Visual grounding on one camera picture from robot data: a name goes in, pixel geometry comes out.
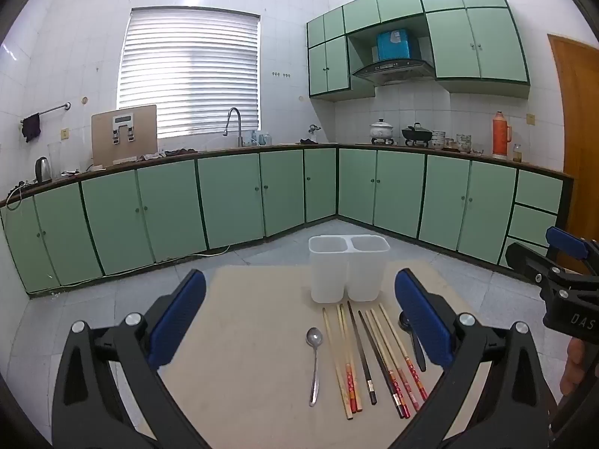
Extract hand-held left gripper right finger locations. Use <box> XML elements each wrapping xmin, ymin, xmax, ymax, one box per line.
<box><xmin>388</xmin><ymin>269</ymin><xmax>557</xmax><ymax>449</ymax></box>

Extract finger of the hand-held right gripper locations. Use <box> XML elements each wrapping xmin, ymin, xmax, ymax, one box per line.
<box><xmin>545</xmin><ymin>226</ymin><xmax>599</xmax><ymax>263</ymax></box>
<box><xmin>505</xmin><ymin>242</ymin><xmax>562</xmax><ymax>286</ymax></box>

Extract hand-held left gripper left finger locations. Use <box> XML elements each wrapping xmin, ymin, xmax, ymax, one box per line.
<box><xmin>52</xmin><ymin>269</ymin><xmax>209</xmax><ymax>449</ymax></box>

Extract black spoon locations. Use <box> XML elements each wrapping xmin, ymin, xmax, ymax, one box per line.
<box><xmin>398</xmin><ymin>315</ymin><xmax>428</xmax><ymax>372</ymax></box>

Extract black chopstick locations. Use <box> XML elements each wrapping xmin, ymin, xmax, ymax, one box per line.
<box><xmin>347</xmin><ymin>300</ymin><xmax>378</xmax><ymax>405</ymax></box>
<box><xmin>358</xmin><ymin>310</ymin><xmax>405</xmax><ymax>419</ymax></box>

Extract red-tipped chopstick pair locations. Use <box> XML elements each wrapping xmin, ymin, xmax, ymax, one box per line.
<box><xmin>341</xmin><ymin>304</ymin><xmax>364</xmax><ymax>412</ymax></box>

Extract plain bamboo chopstick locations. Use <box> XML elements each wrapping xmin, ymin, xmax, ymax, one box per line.
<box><xmin>322</xmin><ymin>308</ymin><xmax>353</xmax><ymax>421</ymax></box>

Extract white double utensil holder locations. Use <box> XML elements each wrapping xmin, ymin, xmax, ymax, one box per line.
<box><xmin>308</xmin><ymin>235</ymin><xmax>390</xmax><ymax>304</ymax></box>

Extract metal spoon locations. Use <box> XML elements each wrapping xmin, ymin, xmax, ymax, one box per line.
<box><xmin>306</xmin><ymin>327</ymin><xmax>325</xmax><ymax>407</ymax></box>

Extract person's right hand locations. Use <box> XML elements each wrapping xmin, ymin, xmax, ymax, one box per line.
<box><xmin>560</xmin><ymin>338</ymin><xmax>589</xmax><ymax>396</ymax></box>

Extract wooden door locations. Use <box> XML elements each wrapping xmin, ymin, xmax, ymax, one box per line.
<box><xmin>547</xmin><ymin>34</ymin><xmax>599</xmax><ymax>244</ymax></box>

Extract orange thermos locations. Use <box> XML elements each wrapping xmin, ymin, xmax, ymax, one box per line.
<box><xmin>491</xmin><ymin>111</ymin><xmax>513</xmax><ymax>159</ymax></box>

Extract green base cabinets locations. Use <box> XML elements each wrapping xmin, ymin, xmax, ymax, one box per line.
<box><xmin>0</xmin><ymin>143</ymin><xmax>574</xmax><ymax>295</ymax></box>

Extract black wok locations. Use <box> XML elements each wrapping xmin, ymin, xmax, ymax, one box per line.
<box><xmin>401</xmin><ymin>122</ymin><xmax>434</xmax><ymax>147</ymax></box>

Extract white lidded pot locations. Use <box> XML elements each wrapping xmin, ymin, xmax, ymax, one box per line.
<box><xmin>370</xmin><ymin>119</ymin><xmax>395</xmax><ymax>143</ymax></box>

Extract brown wooden board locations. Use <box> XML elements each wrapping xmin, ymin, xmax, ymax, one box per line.
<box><xmin>91</xmin><ymin>104</ymin><xmax>158</xmax><ymax>167</ymax></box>

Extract metal kitchen faucet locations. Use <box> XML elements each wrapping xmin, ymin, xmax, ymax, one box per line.
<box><xmin>224</xmin><ymin>107</ymin><xmax>245</xmax><ymax>147</ymax></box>

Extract clear plastic pitcher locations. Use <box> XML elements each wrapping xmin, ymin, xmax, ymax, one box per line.
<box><xmin>47</xmin><ymin>143</ymin><xmax>64</xmax><ymax>181</ymax></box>

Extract black range hood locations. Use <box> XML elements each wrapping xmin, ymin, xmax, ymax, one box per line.
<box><xmin>352</xmin><ymin>59</ymin><xmax>436</xmax><ymax>87</ymax></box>

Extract dark hanging towel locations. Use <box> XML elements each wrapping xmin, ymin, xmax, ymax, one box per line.
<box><xmin>21</xmin><ymin>113</ymin><xmax>42</xmax><ymax>143</ymax></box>

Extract metal towel bar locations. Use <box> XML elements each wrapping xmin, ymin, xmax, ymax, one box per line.
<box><xmin>19</xmin><ymin>102</ymin><xmax>72</xmax><ymax>125</ymax></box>

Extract white window blind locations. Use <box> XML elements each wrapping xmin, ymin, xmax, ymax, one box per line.
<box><xmin>117</xmin><ymin>7</ymin><xmax>261</xmax><ymax>140</ymax></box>

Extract blue box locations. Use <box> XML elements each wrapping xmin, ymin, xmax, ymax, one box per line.
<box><xmin>377</xmin><ymin>29</ymin><xmax>420</xmax><ymax>61</ymax></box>

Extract grey metal bracket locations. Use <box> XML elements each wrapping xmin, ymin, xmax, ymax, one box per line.
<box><xmin>111</xmin><ymin>115</ymin><xmax>137</xmax><ymax>147</ymax></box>

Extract green wall cabinets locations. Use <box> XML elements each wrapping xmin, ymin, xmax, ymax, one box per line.
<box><xmin>306</xmin><ymin>0</ymin><xmax>532</xmax><ymax>101</ymax></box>

